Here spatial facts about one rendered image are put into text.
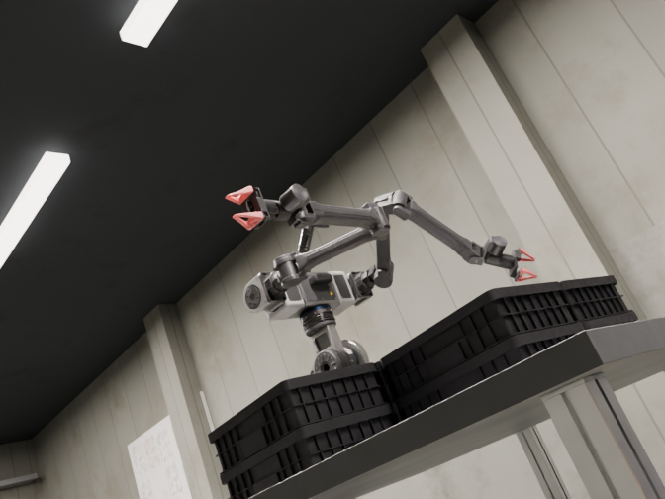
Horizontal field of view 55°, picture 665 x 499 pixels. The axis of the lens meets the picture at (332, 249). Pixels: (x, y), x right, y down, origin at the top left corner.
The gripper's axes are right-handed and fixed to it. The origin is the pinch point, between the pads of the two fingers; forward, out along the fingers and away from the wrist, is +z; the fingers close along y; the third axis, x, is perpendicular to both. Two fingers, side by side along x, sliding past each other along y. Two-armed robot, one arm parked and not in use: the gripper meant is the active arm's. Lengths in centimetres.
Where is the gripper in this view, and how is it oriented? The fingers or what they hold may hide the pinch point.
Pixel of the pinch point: (232, 206)
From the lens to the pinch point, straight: 176.6
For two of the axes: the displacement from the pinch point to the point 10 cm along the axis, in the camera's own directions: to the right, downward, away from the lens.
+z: -6.8, -0.3, -7.3
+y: 3.6, 8.6, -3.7
